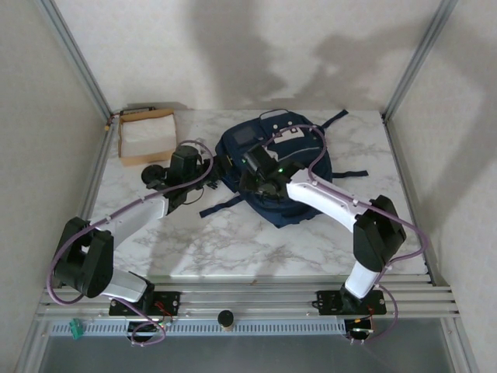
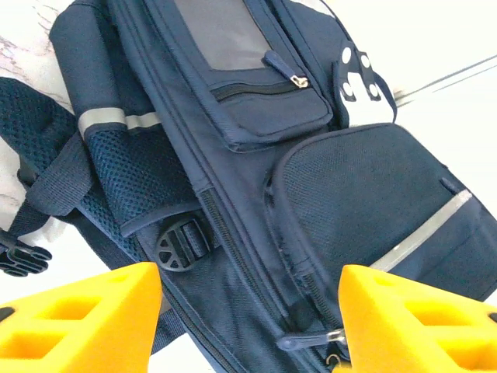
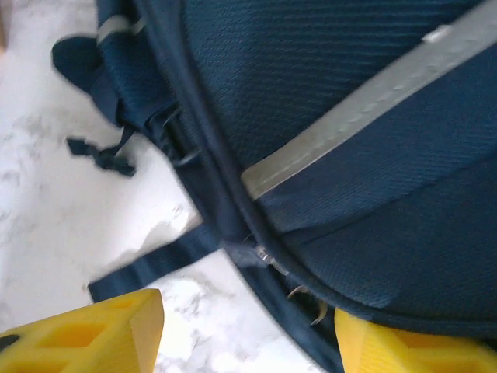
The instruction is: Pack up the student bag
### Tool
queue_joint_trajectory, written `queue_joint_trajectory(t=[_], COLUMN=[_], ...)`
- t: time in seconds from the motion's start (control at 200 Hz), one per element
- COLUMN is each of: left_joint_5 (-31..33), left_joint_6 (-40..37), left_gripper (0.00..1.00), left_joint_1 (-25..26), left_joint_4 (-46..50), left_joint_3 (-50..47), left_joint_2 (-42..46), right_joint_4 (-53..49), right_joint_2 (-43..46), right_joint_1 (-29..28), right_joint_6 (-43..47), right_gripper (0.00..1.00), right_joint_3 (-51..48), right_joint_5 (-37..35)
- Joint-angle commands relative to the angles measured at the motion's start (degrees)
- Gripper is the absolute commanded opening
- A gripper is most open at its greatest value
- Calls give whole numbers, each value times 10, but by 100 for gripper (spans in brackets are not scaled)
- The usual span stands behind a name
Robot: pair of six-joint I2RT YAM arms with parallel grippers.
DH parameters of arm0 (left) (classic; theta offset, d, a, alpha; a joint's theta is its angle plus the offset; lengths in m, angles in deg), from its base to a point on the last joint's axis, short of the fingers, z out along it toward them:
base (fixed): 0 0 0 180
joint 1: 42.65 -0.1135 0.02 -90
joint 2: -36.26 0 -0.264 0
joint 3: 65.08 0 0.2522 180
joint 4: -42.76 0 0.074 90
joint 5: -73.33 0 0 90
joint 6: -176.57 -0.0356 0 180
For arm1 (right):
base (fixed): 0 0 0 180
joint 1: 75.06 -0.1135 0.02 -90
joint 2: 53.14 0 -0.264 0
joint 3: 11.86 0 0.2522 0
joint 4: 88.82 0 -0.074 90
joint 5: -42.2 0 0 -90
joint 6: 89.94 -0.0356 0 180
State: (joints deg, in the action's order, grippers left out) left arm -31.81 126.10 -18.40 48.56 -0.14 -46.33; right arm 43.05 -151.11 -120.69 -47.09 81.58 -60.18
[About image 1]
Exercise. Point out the cardboard tray with white paper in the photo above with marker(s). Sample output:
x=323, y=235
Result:
x=147, y=132

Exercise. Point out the navy blue backpack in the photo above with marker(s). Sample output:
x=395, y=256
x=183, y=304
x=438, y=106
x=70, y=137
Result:
x=287, y=215

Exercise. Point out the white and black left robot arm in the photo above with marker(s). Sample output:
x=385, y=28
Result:
x=136, y=217

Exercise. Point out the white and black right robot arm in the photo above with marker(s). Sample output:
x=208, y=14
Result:
x=322, y=198

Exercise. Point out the black round lid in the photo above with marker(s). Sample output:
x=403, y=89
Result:
x=149, y=173

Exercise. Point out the black device with orange parts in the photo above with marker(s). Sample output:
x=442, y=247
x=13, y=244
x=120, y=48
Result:
x=136, y=110

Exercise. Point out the black cylindrical knob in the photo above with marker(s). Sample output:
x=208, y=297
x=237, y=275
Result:
x=225, y=319

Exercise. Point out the small circuit board green light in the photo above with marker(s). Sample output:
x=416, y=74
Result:
x=165, y=325
x=361, y=330

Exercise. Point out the green terminal connector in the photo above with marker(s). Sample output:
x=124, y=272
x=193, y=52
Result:
x=76, y=328

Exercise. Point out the aluminium table frame rails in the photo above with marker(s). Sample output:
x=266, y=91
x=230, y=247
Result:
x=252, y=299

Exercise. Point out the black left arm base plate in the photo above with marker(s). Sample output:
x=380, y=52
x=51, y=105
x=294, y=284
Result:
x=171, y=301

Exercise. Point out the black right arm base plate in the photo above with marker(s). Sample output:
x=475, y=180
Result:
x=328, y=301

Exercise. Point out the aluminium corner post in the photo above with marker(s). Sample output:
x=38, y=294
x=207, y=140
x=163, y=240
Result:
x=419, y=58
x=74, y=58

